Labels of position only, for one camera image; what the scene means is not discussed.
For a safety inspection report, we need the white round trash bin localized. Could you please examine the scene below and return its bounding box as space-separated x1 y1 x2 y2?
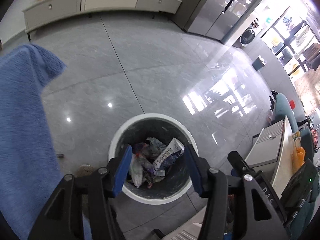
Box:
108 113 197 205

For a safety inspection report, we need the white low side table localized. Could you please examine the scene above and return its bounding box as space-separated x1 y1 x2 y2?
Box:
245 117 294 197

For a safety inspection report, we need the blue fluffy rug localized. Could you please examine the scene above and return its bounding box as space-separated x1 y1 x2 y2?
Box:
0 43 93 240

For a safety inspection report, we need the white printed carton wrapper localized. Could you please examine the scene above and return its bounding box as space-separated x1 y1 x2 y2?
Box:
152 138 184 177

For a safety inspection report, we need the purple white wrapper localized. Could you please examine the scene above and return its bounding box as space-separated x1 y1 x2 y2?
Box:
135 142 165 187

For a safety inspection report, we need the grey crumpled plastic bag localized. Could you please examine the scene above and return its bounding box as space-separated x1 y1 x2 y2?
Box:
146 138 166 159

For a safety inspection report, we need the white crumpled plastic bag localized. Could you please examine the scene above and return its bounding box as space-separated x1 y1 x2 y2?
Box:
129 154 143 188

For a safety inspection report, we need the white washing machine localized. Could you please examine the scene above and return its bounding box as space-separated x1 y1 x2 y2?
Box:
240 18 259 46

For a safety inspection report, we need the grey refrigerator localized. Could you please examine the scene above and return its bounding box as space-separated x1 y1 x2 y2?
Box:
172 0 262 43

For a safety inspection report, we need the white TV cabinet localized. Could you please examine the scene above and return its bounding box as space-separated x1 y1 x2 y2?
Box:
23 0 182 40

